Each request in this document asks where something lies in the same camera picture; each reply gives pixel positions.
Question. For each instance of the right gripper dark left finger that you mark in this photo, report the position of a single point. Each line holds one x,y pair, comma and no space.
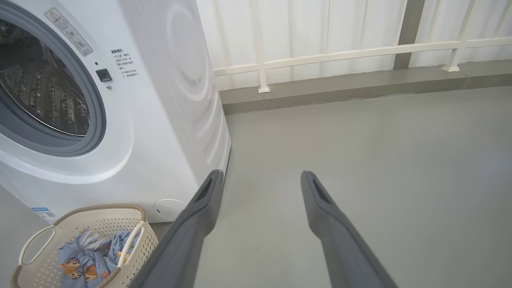
188,240

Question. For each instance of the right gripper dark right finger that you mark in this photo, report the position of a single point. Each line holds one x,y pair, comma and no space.
344,248

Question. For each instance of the blue cartoon print garment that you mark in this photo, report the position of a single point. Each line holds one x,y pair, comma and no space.
120,242
84,264

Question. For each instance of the white front-load washing machine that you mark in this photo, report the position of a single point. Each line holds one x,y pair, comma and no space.
160,120

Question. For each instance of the dark grey square plastic block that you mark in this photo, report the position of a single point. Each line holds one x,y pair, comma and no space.
103,74

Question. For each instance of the round white filter cover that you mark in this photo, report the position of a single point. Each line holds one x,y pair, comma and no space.
170,210

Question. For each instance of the cream laundry basket brown rim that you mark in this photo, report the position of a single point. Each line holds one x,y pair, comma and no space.
100,220

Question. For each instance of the blue energy label sticker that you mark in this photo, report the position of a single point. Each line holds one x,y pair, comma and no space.
44,215

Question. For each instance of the white metal railing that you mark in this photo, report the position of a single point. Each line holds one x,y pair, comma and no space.
260,64

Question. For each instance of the grey warning sticker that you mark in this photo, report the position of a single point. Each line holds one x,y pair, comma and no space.
68,31

